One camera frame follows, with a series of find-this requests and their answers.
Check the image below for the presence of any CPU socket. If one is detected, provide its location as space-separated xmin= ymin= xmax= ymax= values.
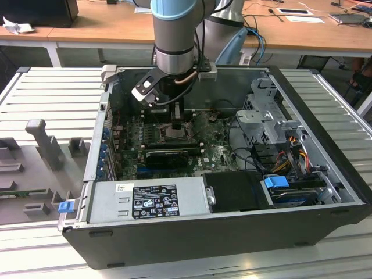
xmin=158 ymin=123 xmax=194 ymax=144

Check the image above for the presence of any black RAM slot bank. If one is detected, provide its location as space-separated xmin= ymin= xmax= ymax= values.
xmin=144 ymin=138 xmax=204 ymax=155
xmin=142 ymin=109 xmax=196 ymax=124

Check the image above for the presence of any black graphics card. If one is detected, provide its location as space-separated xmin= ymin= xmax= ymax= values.
xmin=144 ymin=149 xmax=189 ymax=169

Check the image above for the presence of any green motherboard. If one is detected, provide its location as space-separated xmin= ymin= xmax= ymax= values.
xmin=112 ymin=112 xmax=248 ymax=181

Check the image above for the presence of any silver metal drive cage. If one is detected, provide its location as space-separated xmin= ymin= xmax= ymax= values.
xmin=234 ymin=77 xmax=307 ymax=152

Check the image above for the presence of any grey case latch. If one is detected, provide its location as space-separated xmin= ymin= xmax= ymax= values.
xmin=101 ymin=64 xmax=118 ymax=85

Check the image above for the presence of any black plastic shroud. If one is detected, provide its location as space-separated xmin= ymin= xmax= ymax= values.
xmin=202 ymin=170 xmax=276 ymax=213

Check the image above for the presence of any silver power supply with label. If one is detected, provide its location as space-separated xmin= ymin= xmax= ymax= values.
xmin=87 ymin=177 xmax=210 ymax=224

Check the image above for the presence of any hard disk blue carrier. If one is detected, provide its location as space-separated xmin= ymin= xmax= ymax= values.
xmin=263 ymin=175 xmax=326 ymax=209

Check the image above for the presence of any grey parts rack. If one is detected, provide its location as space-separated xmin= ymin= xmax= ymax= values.
xmin=0 ymin=118 xmax=91 ymax=226

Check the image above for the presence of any open black PC case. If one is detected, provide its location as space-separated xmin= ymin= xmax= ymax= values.
xmin=57 ymin=64 xmax=372 ymax=270

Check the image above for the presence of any blue plastic case latch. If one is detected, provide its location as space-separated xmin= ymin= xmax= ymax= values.
xmin=58 ymin=201 xmax=73 ymax=215

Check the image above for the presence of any white framed tablet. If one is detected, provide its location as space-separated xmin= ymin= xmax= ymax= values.
xmin=276 ymin=8 xmax=311 ymax=16

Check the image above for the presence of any white paper sheet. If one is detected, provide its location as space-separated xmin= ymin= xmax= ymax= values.
xmin=284 ymin=15 xmax=327 ymax=24

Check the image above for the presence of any black box on desk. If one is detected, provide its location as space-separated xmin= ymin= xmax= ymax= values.
xmin=0 ymin=0 xmax=80 ymax=29

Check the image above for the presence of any green RAM stick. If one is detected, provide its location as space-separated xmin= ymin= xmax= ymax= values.
xmin=0 ymin=188 xmax=47 ymax=196

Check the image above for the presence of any crumpled white paper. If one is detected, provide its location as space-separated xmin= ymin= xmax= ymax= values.
xmin=2 ymin=16 xmax=36 ymax=35

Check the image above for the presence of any seated person leg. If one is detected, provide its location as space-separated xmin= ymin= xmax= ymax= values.
xmin=347 ymin=56 xmax=372 ymax=94

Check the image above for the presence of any dark grey notebook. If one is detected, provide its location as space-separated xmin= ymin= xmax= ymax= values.
xmin=328 ymin=12 xmax=367 ymax=26

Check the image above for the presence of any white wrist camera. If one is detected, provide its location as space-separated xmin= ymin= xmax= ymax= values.
xmin=131 ymin=68 xmax=167 ymax=108

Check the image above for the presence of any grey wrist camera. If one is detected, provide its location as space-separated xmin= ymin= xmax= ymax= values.
xmin=198 ymin=62 xmax=218 ymax=81

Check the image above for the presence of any blue cable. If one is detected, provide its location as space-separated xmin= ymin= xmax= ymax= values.
xmin=246 ymin=27 xmax=267 ymax=65

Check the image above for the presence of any black flat data wire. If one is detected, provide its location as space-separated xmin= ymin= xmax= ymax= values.
xmin=283 ymin=139 xmax=306 ymax=178

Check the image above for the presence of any red yellow power wire bundle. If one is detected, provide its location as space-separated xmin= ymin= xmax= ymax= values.
xmin=273 ymin=135 xmax=310 ymax=175

